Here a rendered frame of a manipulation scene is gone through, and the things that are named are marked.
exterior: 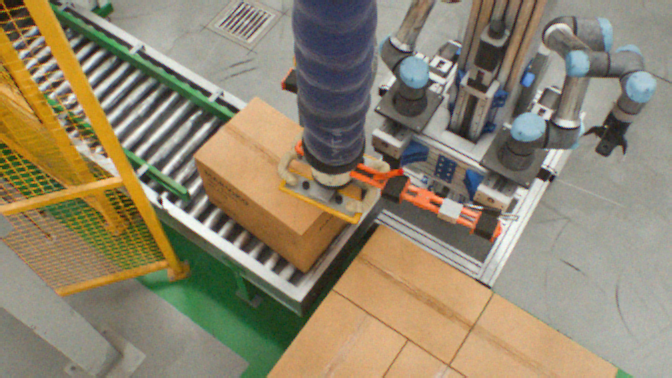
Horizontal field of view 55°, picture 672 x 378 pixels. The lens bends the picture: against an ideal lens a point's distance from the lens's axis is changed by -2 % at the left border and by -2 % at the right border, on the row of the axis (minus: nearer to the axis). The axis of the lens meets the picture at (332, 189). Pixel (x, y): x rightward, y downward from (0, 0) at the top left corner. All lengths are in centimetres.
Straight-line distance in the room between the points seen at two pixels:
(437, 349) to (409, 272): 36
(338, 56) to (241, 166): 109
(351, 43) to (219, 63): 265
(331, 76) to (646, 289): 250
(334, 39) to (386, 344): 152
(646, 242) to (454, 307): 144
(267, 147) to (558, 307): 179
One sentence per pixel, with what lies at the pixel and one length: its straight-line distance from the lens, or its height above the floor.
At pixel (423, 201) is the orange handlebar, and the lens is 236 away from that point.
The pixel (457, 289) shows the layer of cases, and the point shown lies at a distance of 299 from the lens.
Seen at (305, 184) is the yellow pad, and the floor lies 114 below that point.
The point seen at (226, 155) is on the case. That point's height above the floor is 95.
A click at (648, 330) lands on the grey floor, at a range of 381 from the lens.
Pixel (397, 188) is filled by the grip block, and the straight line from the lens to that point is 237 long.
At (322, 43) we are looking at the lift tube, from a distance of 176.
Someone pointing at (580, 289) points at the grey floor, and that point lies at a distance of 376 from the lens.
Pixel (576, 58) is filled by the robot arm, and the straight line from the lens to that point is 202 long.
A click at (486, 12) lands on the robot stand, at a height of 156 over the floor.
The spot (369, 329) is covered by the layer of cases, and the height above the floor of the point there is 54.
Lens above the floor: 329
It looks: 61 degrees down
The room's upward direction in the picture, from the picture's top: straight up
